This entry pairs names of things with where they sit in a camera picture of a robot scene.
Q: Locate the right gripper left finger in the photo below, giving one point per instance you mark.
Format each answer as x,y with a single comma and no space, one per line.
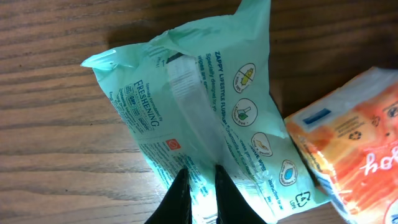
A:
176,206

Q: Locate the small orange box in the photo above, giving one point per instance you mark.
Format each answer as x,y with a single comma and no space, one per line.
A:
349,141

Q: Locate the teal wet wipes packet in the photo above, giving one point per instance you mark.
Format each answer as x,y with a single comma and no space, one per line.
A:
198,96

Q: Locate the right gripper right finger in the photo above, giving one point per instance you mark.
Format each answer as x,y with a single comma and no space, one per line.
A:
232,207

